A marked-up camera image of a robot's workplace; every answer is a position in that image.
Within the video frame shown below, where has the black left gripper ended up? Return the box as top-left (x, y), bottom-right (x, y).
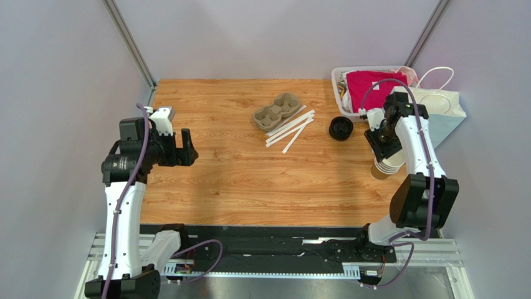
top-left (143, 128), bottom-right (198, 166)

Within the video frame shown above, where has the stack of paper cups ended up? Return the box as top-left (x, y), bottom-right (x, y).
top-left (370, 150), bottom-right (405, 181)

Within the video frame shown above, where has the stack of black lids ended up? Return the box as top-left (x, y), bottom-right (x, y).
top-left (328, 116), bottom-right (353, 141)

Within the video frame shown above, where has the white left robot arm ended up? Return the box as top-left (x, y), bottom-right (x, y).
top-left (84, 117), bottom-right (199, 298)

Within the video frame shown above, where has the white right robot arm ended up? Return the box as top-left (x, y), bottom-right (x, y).
top-left (365, 91), bottom-right (459, 245)

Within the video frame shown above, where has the pink folded cloth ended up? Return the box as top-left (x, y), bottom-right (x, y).
top-left (345, 70), bottom-right (408, 113)

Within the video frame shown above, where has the white wrapped straw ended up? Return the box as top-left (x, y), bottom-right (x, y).
top-left (265, 105), bottom-right (307, 136)
top-left (266, 110), bottom-right (315, 138)
top-left (266, 117), bottom-right (313, 148)
top-left (282, 116), bottom-right (313, 154)

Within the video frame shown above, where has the white plastic basket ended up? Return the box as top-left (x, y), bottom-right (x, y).
top-left (332, 65), bottom-right (419, 122)

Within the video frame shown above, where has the cardboard cup carrier tray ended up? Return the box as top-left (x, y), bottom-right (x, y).
top-left (252, 93), bottom-right (302, 132)

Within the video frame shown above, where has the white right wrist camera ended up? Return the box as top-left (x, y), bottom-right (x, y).
top-left (358, 108), bottom-right (385, 131)

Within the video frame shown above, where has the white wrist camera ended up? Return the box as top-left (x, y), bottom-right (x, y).
top-left (358, 108), bottom-right (385, 131)
top-left (149, 107), bottom-right (175, 136)

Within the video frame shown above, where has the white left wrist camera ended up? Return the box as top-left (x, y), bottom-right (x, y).
top-left (149, 107), bottom-right (175, 136)

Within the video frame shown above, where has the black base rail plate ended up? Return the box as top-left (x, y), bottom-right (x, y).
top-left (140, 224), bottom-right (425, 277)

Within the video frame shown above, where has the right aluminium corner post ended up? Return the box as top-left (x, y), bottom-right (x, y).
top-left (405, 0), bottom-right (452, 67)

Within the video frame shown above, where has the aluminium corner post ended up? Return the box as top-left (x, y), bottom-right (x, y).
top-left (405, 0), bottom-right (452, 67)
top-left (102, 0), bottom-right (158, 106)

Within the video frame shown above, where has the left aluminium corner post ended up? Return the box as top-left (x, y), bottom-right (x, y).
top-left (102, 0), bottom-right (158, 106)

